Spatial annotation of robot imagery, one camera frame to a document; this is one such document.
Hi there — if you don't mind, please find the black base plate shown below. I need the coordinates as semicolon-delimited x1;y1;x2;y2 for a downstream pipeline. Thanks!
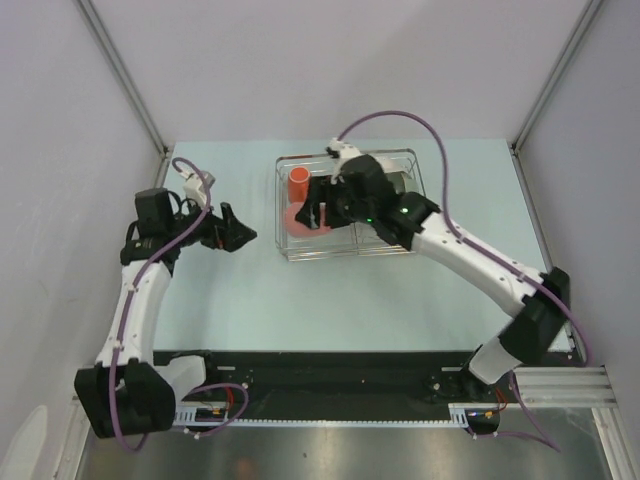
153;350;515;403

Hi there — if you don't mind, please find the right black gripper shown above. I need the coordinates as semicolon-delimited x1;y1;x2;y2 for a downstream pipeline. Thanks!
298;175;375;231

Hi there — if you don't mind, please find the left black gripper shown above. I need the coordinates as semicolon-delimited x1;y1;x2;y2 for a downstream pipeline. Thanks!
166;194;255;253

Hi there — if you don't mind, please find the left aluminium frame post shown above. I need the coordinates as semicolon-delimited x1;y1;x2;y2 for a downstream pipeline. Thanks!
73;0;169;158

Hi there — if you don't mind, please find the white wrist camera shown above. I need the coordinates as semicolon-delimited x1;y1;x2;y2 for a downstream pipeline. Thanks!
181;171;216;209
325;138;362;176

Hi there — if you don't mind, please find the purple cable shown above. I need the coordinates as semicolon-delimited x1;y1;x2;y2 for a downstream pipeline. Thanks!
337;109;591;454
108;157;250;452

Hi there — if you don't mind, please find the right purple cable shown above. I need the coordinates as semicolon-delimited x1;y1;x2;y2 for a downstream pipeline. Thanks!
337;109;591;454

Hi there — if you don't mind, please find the aluminium front rail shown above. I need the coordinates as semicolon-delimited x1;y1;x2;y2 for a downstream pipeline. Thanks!
71;364;621;406

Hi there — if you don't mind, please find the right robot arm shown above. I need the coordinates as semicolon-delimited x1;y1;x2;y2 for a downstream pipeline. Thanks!
293;154;570;401

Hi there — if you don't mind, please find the metal wire dish rack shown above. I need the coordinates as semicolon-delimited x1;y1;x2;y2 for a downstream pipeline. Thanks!
275;148;425;261

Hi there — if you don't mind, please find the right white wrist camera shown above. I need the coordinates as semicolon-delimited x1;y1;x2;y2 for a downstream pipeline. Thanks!
325;138;362;176

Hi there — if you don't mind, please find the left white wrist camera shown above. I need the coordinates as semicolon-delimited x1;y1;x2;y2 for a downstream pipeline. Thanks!
181;171;216;209

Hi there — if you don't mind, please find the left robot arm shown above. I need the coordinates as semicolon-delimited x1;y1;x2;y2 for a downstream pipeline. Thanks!
74;188;257;439

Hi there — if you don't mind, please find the pink cup orange handle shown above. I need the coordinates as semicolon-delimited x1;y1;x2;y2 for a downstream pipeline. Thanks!
284;202;332;238

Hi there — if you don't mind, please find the aluminium frame post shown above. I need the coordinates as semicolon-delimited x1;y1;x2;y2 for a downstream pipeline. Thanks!
73;0;169;158
509;0;606;151

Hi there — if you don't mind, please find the white slotted cable duct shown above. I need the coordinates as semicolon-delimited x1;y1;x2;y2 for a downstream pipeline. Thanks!
169;403;501;429

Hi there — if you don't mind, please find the white fluted plate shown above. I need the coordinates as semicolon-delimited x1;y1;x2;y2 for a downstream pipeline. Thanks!
376;156;409;176

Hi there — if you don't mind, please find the green bowl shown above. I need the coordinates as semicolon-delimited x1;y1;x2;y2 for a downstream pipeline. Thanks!
387;171;419;195

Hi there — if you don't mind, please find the cream cup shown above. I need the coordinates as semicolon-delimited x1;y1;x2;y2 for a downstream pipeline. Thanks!
287;166;311;203

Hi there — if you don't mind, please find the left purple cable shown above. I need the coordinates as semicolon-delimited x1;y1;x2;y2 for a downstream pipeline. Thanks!
108;157;250;452

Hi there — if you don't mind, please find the right aluminium frame post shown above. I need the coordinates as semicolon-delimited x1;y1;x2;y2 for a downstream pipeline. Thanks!
509;0;606;151

